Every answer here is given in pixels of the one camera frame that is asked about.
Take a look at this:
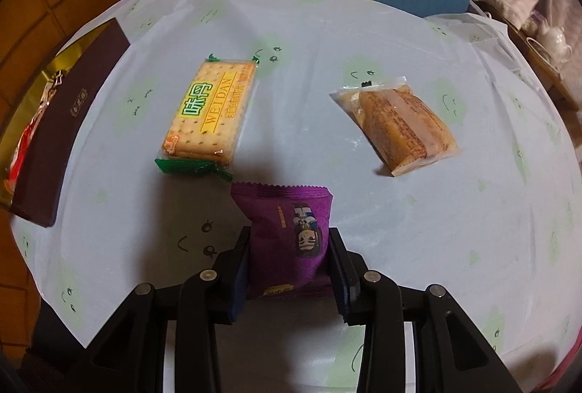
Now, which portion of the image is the purple snack packet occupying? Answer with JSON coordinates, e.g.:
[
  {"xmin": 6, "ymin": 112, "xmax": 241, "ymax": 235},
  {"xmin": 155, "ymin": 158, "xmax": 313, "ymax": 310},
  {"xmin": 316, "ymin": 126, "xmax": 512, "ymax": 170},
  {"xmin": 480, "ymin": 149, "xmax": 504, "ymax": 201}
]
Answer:
[{"xmin": 231, "ymin": 182, "xmax": 332, "ymax": 298}]

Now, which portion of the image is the light blue smiley tablecloth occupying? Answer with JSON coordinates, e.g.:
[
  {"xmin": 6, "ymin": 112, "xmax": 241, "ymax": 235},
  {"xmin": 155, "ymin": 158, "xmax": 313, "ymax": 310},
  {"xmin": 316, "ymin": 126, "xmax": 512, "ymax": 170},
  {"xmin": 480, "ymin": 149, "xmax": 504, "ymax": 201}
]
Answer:
[{"xmin": 11, "ymin": 0, "xmax": 581, "ymax": 392}]

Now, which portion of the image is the green yellow cracker packet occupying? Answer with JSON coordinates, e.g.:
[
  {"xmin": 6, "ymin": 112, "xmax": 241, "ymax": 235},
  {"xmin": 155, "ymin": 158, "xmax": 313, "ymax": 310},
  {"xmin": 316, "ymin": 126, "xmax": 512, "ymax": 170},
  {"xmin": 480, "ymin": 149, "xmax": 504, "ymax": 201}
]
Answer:
[{"xmin": 156, "ymin": 55, "xmax": 259, "ymax": 181}]

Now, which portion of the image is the clear wafer cake packet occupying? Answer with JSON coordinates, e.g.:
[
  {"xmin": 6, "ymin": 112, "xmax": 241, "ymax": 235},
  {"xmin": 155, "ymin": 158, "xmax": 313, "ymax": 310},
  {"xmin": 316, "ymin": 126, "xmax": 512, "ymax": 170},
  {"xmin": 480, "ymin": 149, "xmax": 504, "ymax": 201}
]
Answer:
[{"xmin": 330, "ymin": 76, "xmax": 460, "ymax": 177}]

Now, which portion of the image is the gold metal tin box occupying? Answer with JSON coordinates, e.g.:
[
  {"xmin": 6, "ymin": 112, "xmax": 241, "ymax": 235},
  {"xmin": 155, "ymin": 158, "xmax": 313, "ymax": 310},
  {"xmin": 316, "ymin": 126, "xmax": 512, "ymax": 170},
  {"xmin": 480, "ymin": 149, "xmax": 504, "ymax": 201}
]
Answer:
[{"xmin": 1, "ymin": 19, "xmax": 129, "ymax": 228}]

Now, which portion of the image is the red white candy wrapper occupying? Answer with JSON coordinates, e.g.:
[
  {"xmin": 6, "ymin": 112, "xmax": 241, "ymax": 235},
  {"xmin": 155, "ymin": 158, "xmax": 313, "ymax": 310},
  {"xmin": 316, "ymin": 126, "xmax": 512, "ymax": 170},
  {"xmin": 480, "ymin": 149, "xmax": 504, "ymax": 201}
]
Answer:
[{"xmin": 4, "ymin": 70, "xmax": 67, "ymax": 195}]

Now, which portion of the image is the wooden side shelf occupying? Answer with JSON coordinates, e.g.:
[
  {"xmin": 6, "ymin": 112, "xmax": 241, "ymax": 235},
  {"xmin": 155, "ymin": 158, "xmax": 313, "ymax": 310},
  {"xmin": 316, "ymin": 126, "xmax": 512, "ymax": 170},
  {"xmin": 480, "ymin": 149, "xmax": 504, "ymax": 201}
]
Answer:
[{"xmin": 475, "ymin": 0, "xmax": 581, "ymax": 146}]

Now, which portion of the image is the white teapot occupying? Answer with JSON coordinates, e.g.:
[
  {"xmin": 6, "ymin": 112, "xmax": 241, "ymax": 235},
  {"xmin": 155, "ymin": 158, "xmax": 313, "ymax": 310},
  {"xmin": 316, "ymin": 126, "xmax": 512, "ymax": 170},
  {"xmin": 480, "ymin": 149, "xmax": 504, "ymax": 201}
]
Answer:
[{"xmin": 527, "ymin": 21, "xmax": 572, "ymax": 70}]

